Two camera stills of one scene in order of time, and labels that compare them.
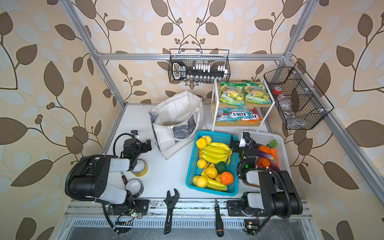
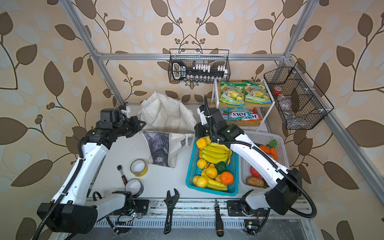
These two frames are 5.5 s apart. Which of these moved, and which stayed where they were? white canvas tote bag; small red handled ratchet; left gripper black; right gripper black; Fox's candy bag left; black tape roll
Moved: white canvas tote bag; left gripper black; right gripper black
Stayed: black tape roll; small red handled ratchet; Fox's candy bag left
